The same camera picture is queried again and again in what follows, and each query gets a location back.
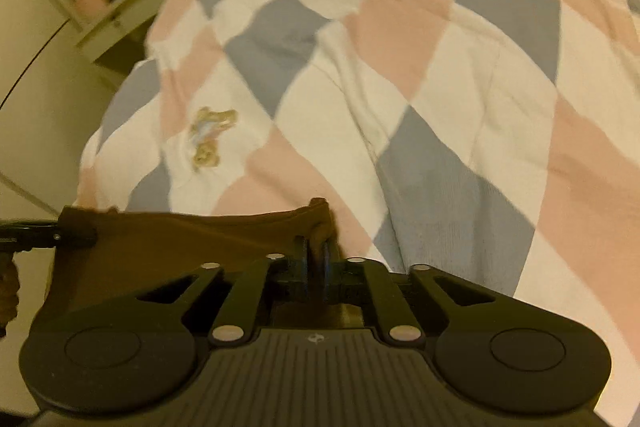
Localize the person's left hand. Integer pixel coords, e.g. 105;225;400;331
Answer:
0;256;22;339

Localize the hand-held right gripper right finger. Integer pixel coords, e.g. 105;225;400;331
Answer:
322;239;493;347

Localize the brown garment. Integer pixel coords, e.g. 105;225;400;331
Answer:
45;198;346;338

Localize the pink cup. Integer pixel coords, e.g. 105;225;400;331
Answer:
75;0;108;20

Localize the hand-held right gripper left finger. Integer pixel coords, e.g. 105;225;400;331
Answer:
132;236;313;348

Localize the checkered quilt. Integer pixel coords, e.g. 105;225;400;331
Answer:
77;0;640;427

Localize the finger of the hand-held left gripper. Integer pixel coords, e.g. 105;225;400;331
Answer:
0;219;97;254

